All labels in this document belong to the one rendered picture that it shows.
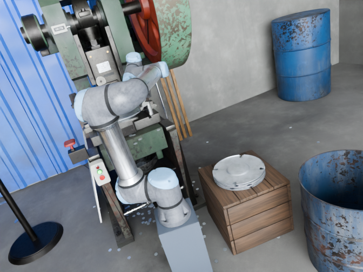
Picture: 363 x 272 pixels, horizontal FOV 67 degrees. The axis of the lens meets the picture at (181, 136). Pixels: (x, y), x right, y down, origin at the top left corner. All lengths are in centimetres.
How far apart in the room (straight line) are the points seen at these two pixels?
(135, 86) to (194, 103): 236
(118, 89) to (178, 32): 65
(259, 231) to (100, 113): 106
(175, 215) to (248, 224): 49
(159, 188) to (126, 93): 41
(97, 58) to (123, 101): 78
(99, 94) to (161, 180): 41
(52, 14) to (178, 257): 133
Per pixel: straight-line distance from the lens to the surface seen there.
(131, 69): 136
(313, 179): 153
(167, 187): 112
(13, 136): 307
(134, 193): 118
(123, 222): 185
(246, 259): 164
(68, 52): 164
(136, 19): 211
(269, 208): 156
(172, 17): 147
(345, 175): 160
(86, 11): 168
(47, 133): 301
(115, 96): 95
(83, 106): 100
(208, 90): 336
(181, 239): 126
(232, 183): 150
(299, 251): 167
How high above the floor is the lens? 127
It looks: 25 degrees down
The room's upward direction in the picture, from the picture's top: 15 degrees counter-clockwise
